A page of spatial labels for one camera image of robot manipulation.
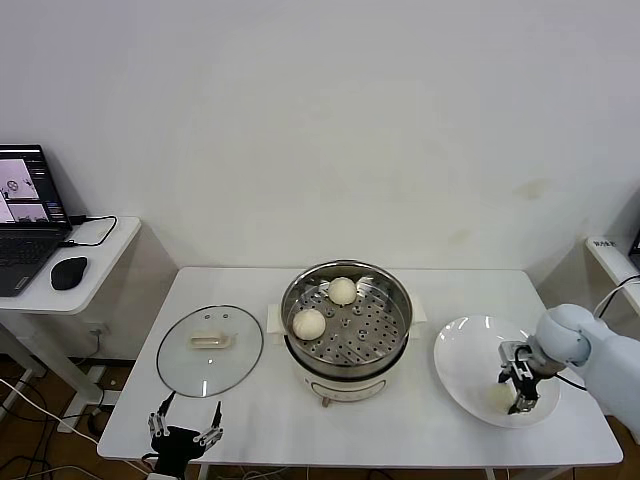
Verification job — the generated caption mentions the stainless steel steamer basket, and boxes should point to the stainless steel steamer basket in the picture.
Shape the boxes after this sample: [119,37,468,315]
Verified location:
[280,259,415,377]

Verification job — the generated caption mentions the white round plate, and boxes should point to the white round plate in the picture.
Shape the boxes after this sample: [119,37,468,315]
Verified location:
[432,314,562,430]

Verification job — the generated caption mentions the white electric cooking pot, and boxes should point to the white electric cooking pot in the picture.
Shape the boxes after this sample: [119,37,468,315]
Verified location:
[267,294,430,409]

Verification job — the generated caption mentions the black hanging cable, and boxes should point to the black hanging cable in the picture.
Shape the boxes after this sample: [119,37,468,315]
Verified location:
[593,273,640,319]

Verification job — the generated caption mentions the black computer mouse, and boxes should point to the black computer mouse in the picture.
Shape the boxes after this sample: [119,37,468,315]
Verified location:
[51,255,90,291]

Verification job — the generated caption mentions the white rounded side desk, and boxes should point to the white rounded side desk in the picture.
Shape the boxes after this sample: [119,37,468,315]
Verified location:
[0,215,143,421]

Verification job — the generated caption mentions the round glass pot lid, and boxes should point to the round glass pot lid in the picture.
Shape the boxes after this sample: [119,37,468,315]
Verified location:
[156,304,265,400]

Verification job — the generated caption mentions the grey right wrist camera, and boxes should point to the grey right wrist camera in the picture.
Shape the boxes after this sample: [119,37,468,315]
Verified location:
[498,341,532,369]

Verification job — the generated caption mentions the white floor cable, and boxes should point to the white floor cable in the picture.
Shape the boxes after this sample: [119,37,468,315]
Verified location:
[0,377,101,444]

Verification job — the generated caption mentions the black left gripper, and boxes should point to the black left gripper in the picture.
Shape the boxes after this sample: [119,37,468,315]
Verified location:
[146,391,225,474]

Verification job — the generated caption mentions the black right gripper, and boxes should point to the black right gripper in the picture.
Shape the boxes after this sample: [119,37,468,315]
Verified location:
[499,360,543,417]

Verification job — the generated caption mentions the white steamed baozi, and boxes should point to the white steamed baozi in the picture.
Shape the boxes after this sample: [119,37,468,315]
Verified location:
[291,308,327,341]
[327,277,358,306]
[487,382,516,409]

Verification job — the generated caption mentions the black laptop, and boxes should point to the black laptop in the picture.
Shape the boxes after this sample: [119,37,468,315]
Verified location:
[0,144,75,298]

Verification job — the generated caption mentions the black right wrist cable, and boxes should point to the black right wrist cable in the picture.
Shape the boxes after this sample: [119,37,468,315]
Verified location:
[553,373,587,392]

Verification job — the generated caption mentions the black laptop power cable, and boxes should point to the black laptop power cable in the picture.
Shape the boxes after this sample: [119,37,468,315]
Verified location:
[58,213,119,249]

